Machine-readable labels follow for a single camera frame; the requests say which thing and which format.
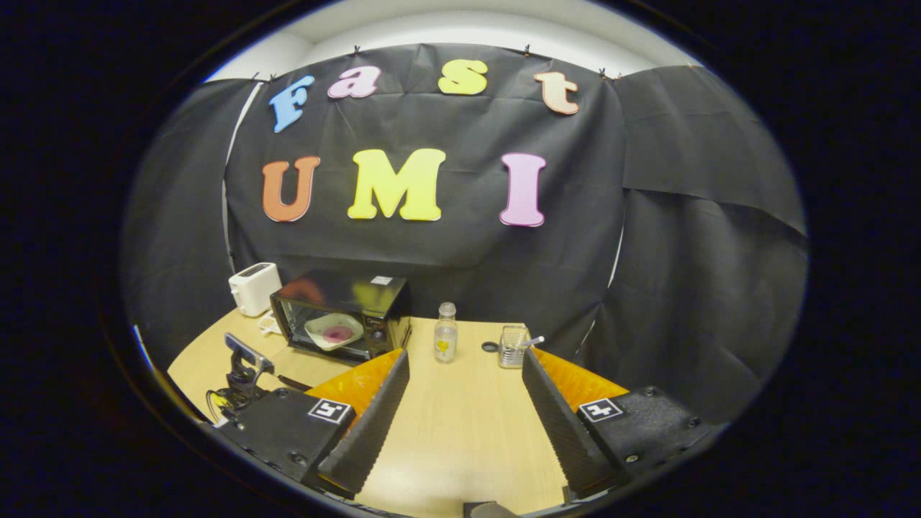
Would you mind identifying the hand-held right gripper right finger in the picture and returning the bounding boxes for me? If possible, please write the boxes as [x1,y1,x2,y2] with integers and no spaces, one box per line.
[522,348,724,499]

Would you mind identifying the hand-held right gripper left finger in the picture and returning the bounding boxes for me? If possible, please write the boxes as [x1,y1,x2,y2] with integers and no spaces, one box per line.
[216,349,411,499]

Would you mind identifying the white square plate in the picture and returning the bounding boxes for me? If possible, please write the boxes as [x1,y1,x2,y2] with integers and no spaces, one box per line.
[304,313,365,352]

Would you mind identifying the black electric oven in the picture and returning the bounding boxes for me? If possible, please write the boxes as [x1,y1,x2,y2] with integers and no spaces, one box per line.
[270,270,413,363]

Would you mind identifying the white toaster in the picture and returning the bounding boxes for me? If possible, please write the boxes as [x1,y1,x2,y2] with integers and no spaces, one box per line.
[228,263,283,318]

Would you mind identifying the clear bottle with yellow label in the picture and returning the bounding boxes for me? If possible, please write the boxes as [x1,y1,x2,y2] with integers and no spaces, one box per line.
[434,302,459,364]

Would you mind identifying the black backdrop cloth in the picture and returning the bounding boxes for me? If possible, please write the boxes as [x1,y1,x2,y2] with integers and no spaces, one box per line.
[122,43,810,425]

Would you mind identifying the metal wire utensil holder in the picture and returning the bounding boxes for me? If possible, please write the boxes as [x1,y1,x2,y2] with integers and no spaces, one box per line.
[498,325,531,370]

